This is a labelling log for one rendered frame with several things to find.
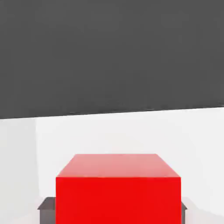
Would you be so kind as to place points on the small red cube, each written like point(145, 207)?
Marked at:
point(118, 196)

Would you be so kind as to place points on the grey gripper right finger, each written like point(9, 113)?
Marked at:
point(183, 214)

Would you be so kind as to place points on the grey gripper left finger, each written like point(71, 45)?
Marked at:
point(47, 211)

